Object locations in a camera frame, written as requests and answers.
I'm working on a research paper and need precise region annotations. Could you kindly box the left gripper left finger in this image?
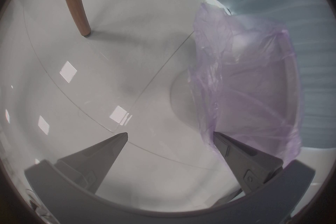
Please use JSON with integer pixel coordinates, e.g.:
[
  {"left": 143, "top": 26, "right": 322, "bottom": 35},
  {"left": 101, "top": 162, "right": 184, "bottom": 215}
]
[{"left": 56, "top": 132, "right": 129, "bottom": 196}]

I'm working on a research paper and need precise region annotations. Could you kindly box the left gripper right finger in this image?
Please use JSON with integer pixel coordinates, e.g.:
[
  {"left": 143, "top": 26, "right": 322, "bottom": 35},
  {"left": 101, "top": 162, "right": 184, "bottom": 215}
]
[{"left": 213, "top": 131, "right": 284, "bottom": 196}]

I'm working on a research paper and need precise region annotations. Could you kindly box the purple plastic bag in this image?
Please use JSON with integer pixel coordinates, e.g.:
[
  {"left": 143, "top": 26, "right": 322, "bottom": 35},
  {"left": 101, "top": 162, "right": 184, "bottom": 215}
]
[{"left": 188, "top": 2, "right": 305, "bottom": 168}]

